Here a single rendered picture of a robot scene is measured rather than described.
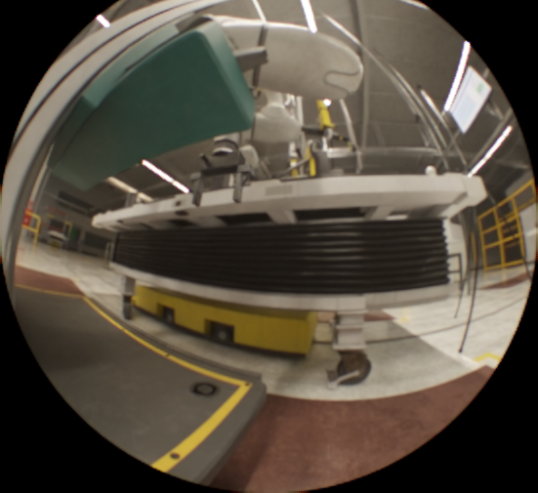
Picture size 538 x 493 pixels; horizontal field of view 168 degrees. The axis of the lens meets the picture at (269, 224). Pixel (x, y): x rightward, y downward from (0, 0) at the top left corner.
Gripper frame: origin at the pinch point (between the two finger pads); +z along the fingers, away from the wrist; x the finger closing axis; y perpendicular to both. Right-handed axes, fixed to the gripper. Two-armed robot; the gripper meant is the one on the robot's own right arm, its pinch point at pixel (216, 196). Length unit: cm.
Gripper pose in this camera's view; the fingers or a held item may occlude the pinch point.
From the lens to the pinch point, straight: 51.5
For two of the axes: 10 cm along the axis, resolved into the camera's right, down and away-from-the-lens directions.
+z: -0.6, 9.6, -2.9
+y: -2.6, -2.9, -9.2
